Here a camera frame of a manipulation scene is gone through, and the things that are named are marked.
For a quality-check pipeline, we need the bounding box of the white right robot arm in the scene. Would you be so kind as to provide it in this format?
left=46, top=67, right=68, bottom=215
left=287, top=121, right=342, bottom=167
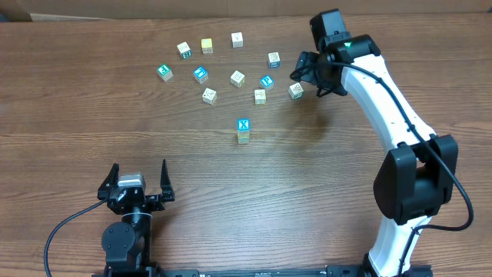
left=290, top=8, right=458, bottom=276

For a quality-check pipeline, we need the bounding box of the blue H letter block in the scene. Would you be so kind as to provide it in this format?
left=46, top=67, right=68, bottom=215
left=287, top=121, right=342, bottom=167
left=238, top=131, right=250, bottom=145

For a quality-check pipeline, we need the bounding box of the yellow side pineapple block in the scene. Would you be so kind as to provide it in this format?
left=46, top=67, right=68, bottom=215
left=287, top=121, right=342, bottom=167
left=254, top=89, right=267, bottom=105

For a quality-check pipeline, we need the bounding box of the wooden block green side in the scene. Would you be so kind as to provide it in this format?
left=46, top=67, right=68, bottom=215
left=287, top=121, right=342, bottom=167
left=288, top=82, right=304, bottom=100

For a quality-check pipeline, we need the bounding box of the plain wooden block far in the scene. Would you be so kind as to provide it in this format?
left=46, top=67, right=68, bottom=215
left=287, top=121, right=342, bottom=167
left=231, top=32, right=244, bottom=48

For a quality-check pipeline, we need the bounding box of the wooden O block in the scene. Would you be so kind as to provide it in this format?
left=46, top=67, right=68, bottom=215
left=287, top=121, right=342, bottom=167
left=202, top=88, right=217, bottom=105

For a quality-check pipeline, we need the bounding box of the blue X letter block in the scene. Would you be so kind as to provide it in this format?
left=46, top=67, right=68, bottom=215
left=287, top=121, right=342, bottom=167
left=237, top=118, right=251, bottom=132

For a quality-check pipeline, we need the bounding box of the blue P letter block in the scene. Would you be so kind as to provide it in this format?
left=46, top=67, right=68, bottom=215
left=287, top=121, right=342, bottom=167
left=260, top=75, right=274, bottom=91

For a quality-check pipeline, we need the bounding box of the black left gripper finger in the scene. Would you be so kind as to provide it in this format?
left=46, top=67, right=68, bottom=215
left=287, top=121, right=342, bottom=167
left=97, top=163, right=119, bottom=200
left=160, top=159, right=175, bottom=202

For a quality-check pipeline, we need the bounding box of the blue F letter block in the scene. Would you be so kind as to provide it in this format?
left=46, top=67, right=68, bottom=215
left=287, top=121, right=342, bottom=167
left=193, top=66, right=208, bottom=84

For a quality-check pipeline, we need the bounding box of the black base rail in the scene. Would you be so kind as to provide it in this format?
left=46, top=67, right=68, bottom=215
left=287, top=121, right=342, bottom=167
left=91, top=262, right=434, bottom=277

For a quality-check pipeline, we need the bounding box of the dark green R block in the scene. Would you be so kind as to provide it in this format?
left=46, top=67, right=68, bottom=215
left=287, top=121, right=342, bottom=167
left=177, top=42, right=192, bottom=59

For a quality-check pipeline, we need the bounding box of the yellow top wooden block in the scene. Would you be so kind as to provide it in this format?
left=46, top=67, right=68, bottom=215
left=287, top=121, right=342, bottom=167
left=201, top=38, right=213, bottom=54

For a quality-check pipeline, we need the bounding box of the blue side wooden block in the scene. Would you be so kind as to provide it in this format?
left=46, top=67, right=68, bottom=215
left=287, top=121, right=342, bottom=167
left=268, top=52, right=281, bottom=68

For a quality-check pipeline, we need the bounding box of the cardboard back wall panel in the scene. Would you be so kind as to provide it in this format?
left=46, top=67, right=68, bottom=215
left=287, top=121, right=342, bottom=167
left=1, top=0, right=491, bottom=21

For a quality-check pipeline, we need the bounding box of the wooden block engraved picture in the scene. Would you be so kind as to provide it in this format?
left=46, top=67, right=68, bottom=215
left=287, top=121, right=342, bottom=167
left=230, top=70, right=245, bottom=88

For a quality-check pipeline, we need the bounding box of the green E letter block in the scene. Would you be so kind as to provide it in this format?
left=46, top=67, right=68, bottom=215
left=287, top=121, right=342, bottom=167
left=157, top=64, right=173, bottom=82

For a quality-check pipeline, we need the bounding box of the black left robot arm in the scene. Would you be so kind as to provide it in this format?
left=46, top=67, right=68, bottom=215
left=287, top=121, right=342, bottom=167
left=97, top=161, right=175, bottom=276

